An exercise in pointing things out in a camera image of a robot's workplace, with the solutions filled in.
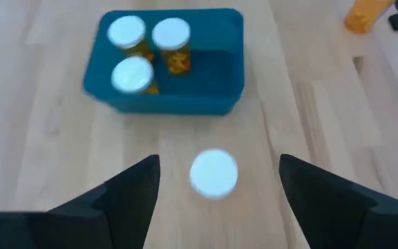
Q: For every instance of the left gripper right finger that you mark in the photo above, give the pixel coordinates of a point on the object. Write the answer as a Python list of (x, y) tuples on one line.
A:
[(351, 221)]

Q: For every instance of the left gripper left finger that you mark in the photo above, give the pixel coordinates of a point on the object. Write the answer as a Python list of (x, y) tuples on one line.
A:
[(81, 221)]

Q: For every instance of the dark blue plastic bin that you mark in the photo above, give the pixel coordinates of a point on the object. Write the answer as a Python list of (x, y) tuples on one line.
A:
[(213, 76)]

